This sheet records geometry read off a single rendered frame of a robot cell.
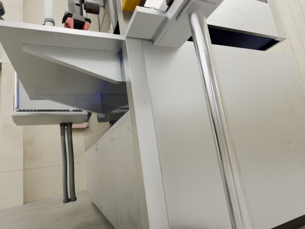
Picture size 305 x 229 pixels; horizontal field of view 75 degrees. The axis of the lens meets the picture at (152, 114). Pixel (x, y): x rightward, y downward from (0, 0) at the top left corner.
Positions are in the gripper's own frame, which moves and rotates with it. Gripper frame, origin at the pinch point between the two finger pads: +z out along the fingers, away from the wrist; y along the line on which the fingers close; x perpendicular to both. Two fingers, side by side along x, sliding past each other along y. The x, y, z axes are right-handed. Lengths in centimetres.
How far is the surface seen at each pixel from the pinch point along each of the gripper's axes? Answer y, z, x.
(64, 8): 92, -318, 336
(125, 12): 12.9, -4.2, -17.5
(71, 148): 22, 33, 97
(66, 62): -5.6, 12.6, -2.4
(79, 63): -1.3, 12.8, -3.5
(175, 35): 26.2, 8.5, -28.1
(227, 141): 22, 50, -42
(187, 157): 28, 52, -21
